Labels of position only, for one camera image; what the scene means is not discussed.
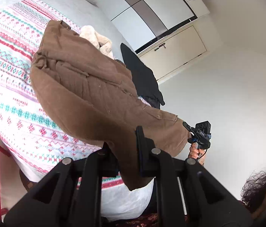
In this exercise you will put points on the black garment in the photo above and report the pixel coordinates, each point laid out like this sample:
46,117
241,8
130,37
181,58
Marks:
140,73

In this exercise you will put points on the white panelled wardrobe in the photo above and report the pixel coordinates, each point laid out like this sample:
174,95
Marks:
147,11

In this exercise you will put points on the person's head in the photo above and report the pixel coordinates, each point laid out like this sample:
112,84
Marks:
262,189

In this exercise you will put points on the brown jacket with fleece collar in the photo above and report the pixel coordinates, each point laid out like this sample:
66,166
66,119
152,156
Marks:
88,94

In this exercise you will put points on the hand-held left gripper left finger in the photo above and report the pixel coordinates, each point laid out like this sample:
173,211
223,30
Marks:
97,163

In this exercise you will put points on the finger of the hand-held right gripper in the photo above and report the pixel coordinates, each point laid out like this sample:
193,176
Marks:
187,125

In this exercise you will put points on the patterned knit blanket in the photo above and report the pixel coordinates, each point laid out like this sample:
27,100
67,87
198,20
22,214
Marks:
10,75

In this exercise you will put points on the person's right hand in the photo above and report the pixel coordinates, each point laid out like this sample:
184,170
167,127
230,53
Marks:
194,152

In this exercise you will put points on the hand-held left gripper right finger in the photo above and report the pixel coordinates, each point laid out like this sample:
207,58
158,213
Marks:
144,156

